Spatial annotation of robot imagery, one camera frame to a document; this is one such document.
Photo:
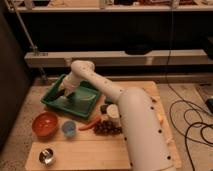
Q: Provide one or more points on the metal diagonal pole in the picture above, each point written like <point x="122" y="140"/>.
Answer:
<point x="33" y="46"/>

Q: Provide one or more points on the dark grape bunch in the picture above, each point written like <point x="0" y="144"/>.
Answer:
<point x="107" y="127"/>

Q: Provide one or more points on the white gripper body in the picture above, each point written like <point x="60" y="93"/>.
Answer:
<point x="69" y="84"/>

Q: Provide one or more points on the white shelf rail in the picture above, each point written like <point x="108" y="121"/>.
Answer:
<point x="118" y="58"/>

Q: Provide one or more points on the red bowl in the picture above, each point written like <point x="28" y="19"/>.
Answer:
<point x="45" y="124"/>

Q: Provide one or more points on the white cup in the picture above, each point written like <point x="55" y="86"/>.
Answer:
<point x="113" y="113"/>

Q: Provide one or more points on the blue cup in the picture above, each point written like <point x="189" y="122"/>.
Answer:
<point x="69" y="129"/>

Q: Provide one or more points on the small metal cup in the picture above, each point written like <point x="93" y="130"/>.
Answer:
<point x="46" y="157"/>

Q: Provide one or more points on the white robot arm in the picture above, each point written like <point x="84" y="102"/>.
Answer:
<point x="146" y="145"/>

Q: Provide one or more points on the wooden board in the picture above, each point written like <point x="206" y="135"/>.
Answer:
<point x="89" y="152"/>

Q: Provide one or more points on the green plastic tray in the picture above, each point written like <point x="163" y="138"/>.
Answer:
<point x="80" y="103"/>

